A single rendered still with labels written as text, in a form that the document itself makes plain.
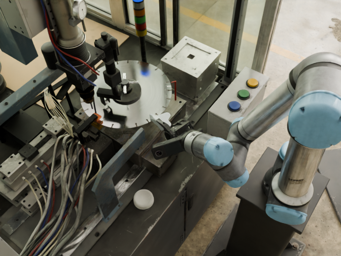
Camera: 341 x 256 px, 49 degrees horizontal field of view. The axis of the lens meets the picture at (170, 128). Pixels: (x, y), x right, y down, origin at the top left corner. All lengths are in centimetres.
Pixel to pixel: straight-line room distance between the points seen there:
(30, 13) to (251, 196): 91
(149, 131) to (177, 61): 34
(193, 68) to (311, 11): 211
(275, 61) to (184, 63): 149
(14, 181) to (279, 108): 88
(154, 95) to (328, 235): 131
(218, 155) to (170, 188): 38
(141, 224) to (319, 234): 118
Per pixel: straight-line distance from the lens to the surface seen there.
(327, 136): 83
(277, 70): 288
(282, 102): 101
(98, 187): 115
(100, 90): 129
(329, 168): 242
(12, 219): 141
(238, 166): 112
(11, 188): 140
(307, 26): 333
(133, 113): 130
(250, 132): 113
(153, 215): 132
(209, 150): 104
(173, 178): 138
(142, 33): 155
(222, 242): 208
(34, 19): 100
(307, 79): 85
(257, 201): 137
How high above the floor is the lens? 195
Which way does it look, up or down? 53 degrees down
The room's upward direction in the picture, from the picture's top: 2 degrees counter-clockwise
